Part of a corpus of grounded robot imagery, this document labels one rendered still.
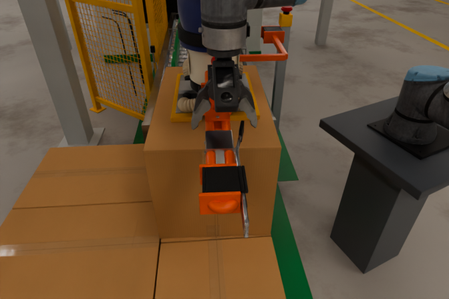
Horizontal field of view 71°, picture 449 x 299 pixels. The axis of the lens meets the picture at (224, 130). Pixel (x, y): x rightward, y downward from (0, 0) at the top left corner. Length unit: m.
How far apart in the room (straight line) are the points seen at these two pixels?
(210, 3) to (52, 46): 1.84
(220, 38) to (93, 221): 0.92
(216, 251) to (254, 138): 0.43
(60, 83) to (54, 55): 0.20
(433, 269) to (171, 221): 1.42
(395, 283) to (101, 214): 1.42
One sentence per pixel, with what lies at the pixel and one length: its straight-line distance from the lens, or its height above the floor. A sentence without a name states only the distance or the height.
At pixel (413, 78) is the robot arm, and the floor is 1.01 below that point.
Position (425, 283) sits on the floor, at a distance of 1.98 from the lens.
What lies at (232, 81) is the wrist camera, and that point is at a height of 1.22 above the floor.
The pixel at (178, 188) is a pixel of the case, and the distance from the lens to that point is 1.01.
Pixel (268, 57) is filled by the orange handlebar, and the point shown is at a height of 1.08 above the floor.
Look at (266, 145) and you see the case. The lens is 0.93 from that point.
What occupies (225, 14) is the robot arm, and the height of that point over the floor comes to 1.35.
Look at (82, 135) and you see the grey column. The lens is 2.66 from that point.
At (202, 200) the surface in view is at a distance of 0.57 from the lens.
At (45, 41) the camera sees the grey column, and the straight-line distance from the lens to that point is 2.37.
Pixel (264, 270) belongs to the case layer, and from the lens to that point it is 1.13.
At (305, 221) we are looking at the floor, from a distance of 2.00.
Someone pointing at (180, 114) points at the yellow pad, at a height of 0.96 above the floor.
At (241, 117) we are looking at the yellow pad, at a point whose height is 0.96.
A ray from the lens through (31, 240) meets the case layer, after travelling 1.37.
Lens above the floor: 1.50
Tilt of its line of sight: 34 degrees down
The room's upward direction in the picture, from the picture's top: straight up
